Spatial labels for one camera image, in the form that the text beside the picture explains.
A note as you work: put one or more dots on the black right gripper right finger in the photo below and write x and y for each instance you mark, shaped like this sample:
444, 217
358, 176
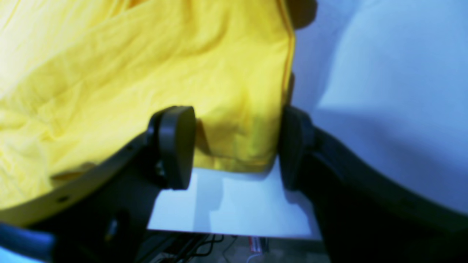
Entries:
364, 217

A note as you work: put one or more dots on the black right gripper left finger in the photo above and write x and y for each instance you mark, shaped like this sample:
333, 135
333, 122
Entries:
102, 216

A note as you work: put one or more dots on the yellow t-shirt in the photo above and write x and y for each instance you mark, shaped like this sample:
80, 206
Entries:
81, 78

